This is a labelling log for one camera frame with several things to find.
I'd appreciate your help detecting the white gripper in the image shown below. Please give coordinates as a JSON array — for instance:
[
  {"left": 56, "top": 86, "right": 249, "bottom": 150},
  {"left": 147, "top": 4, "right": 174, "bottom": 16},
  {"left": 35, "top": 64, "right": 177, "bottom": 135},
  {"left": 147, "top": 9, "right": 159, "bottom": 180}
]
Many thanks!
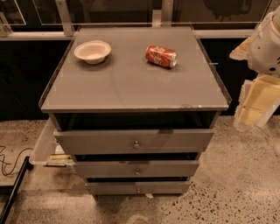
[{"left": 229, "top": 38, "right": 280, "bottom": 131}]

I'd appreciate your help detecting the grey bottom drawer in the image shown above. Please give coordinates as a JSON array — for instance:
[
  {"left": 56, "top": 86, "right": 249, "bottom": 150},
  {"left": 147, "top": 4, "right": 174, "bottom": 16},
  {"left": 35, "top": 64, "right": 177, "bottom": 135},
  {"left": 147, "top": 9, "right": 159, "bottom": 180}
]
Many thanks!
[{"left": 86, "top": 181, "right": 191, "bottom": 195}]

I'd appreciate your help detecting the grey drawer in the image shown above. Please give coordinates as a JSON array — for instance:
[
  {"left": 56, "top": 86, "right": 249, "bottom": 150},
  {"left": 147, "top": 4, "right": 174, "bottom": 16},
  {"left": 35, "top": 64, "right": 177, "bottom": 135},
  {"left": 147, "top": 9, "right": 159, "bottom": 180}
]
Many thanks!
[
  {"left": 86, "top": 181, "right": 191, "bottom": 195},
  {"left": 74, "top": 160, "right": 199, "bottom": 178},
  {"left": 54, "top": 129, "right": 214, "bottom": 155}
]

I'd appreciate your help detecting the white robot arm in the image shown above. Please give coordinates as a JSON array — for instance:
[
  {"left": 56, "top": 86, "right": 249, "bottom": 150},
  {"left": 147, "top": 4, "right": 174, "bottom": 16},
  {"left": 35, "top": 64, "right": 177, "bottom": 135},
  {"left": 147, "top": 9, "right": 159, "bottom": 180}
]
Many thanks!
[{"left": 229, "top": 6, "right": 280, "bottom": 131}]

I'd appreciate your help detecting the grey drawer cabinet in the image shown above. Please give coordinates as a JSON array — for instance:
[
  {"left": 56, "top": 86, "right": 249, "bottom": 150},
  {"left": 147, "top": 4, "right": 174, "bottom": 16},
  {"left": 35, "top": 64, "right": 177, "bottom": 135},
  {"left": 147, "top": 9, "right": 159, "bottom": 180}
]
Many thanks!
[{"left": 39, "top": 27, "right": 230, "bottom": 184}]

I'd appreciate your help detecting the grey top drawer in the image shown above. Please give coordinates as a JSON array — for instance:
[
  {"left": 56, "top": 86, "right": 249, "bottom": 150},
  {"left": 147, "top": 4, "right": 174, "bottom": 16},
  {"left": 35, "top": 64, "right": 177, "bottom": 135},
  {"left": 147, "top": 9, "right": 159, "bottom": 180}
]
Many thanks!
[{"left": 54, "top": 129, "right": 214, "bottom": 155}]

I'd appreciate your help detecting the grey middle drawer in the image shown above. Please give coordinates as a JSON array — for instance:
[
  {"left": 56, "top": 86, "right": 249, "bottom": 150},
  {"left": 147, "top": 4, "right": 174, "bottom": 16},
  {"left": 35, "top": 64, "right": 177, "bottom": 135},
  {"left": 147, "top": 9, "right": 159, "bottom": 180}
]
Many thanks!
[{"left": 74, "top": 160, "right": 199, "bottom": 178}]

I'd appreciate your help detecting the red soda can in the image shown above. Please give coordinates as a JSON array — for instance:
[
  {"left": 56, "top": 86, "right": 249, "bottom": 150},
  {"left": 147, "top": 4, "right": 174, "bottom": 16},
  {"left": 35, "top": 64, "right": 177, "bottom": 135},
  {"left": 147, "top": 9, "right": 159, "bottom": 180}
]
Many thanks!
[{"left": 145, "top": 45, "right": 177, "bottom": 68}]

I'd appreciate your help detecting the white paper bowl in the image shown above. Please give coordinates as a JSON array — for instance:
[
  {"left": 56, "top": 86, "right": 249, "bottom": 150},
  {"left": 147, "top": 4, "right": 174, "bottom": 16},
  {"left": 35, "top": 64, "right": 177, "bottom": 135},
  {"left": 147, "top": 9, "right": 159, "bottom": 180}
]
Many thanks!
[{"left": 74, "top": 40, "right": 111, "bottom": 65}]

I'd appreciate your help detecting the black metal floor bar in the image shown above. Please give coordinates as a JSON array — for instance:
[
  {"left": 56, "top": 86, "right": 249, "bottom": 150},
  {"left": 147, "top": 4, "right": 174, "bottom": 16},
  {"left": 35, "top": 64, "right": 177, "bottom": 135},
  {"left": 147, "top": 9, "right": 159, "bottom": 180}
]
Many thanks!
[{"left": 0, "top": 157, "right": 33, "bottom": 224}]

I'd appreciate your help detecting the metal railing frame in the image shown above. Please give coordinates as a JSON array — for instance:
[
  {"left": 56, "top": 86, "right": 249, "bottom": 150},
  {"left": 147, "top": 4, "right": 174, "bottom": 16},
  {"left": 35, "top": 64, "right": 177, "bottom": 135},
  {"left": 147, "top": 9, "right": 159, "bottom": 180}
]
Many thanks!
[{"left": 0, "top": 0, "right": 280, "bottom": 41}]

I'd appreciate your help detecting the black cable on floor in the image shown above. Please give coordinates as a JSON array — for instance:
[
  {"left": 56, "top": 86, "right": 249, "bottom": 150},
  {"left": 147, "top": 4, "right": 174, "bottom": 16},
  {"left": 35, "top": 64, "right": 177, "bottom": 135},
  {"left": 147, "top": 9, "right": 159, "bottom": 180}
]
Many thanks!
[{"left": 0, "top": 144, "right": 34, "bottom": 177}]

